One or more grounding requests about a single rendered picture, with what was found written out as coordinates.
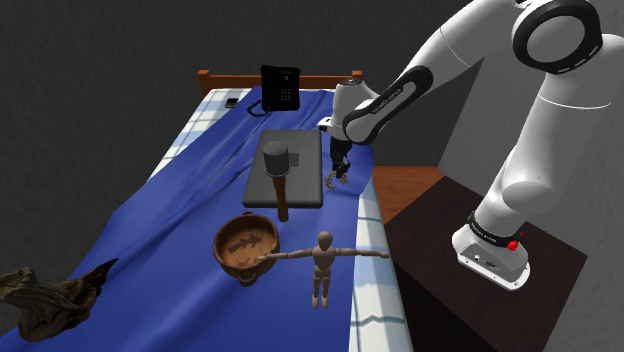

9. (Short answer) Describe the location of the dark grey flat tray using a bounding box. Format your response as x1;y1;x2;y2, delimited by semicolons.
241;128;326;210

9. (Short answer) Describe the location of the black desk telephone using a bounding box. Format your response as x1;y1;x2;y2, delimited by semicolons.
245;64;302;119

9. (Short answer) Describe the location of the wooden artist mannequin figure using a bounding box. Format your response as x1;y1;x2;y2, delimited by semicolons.
256;230;392;311

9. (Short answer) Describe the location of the dark robot stand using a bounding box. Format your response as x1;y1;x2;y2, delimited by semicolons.
383;175;589;352

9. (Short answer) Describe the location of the bed with blue blanket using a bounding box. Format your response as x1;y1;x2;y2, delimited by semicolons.
0;69;416;352

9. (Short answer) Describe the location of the brown driftwood piece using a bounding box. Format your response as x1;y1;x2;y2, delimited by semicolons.
0;257;120;343

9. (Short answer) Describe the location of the mallet with wooden handle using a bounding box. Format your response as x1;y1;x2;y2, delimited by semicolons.
262;140;293;224

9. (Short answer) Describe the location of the brown bowl with handles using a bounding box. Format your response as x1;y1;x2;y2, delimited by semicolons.
211;211;282;288

